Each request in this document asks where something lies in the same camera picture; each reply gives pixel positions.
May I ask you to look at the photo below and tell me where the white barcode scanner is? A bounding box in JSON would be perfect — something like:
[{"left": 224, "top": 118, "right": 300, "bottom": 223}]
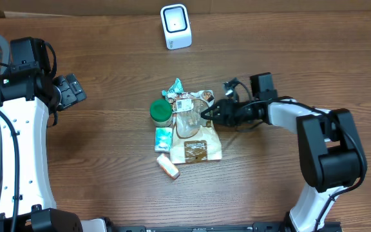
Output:
[{"left": 160, "top": 3, "right": 193, "bottom": 50}]

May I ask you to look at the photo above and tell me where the green lid jar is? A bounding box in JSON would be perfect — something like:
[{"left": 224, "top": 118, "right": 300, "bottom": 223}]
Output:
[{"left": 149, "top": 99, "right": 173, "bottom": 127}]

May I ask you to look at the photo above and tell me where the beige plastic pouch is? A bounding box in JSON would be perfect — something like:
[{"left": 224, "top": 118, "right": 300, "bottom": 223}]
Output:
[{"left": 167, "top": 90, "right": 222, "bottom": 164}]

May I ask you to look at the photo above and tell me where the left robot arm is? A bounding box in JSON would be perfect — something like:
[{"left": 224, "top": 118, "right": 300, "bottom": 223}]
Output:
[{"left": 0, "top": 36, "right": 113, "bottom": 232}]

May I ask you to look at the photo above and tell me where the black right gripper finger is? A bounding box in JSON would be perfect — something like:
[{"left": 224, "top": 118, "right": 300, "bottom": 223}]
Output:
[
  {"left": 200, "top": 101, "right": 221, "bottom": 117},
  {"left": 201, "top": 114, "right": 220, "bottom": 124}
]

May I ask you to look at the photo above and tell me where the blue Kleenex tissue pack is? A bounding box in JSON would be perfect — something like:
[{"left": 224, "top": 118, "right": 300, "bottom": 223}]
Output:
[{"left": 155, "top": 127, "right": 173, "bottom": 153}]

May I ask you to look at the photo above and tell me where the orange white tissue pack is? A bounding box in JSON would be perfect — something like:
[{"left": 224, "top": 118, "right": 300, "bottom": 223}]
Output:
[{"left": 157, "top": 153, "right": 180, "bottom": 180}]

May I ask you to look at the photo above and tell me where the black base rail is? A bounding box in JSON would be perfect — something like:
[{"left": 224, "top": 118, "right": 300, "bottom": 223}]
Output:
[{"left": 111, "top": 221, "right": 344, "bottom": 232}]

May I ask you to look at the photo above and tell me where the teal tissue pack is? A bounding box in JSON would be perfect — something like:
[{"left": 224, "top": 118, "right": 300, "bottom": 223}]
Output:
[{"left": 162, "top": 78, "right": 184, "bottom": 98}]

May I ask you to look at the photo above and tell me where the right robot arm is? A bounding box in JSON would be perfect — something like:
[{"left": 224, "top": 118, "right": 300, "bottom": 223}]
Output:
[{"left": 200, "top": 72, "right": 368, "bottom": 232}]

